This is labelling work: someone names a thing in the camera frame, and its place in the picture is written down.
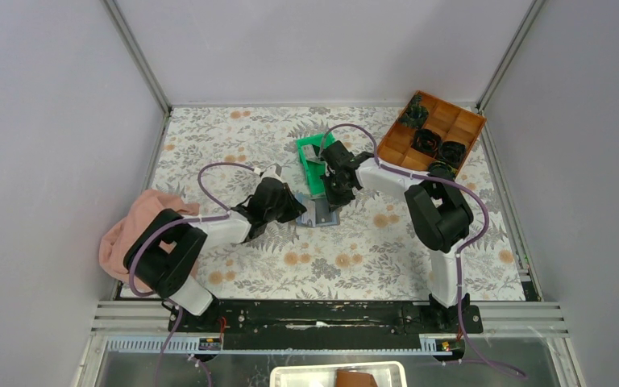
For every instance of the brown object in basket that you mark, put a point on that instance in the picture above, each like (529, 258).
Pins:
(348, 378)

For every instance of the white plastic basket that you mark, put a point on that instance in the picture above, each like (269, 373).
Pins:
(386, 373)

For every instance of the black rosette middle right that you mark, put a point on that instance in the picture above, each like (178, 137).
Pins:
(452, 153)

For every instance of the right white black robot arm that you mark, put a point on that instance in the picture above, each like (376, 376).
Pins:
(439, 213)

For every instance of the black rosette bottom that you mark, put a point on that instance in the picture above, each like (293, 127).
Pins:
(442, 170)

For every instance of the green plastic bin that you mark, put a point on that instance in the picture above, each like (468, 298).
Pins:
(313, 172)

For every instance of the aluminium rail frame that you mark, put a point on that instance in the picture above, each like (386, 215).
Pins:
(136, 326)

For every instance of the brown wooden compartment tray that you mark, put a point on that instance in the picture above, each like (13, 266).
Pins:
(451, 122)

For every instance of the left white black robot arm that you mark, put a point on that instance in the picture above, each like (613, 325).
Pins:
(161, 260)

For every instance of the grey blue card holder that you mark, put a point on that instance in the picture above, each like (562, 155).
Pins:
(317, 213)

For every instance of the grey credit cards stack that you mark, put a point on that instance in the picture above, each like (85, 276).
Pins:
(310, 154)

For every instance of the black rosette middle left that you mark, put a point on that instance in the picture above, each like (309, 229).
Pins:
(426, 141)

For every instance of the pink cloth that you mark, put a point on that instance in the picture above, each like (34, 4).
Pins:
(116, 243)

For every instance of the floral patterned table mat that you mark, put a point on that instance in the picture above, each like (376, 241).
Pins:
(372, 254)

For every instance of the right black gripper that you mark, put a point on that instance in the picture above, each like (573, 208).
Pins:
(335, 201)

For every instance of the black rosette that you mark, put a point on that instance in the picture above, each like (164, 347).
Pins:
(442, 170)
(452, 153)
(426, 141)

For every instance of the dark green rosette top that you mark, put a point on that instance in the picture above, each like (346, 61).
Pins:
(415, 114)

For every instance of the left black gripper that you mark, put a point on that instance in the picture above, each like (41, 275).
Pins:
(295, 208)

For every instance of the black mounting base plate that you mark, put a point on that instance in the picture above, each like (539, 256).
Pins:
(269, 325)

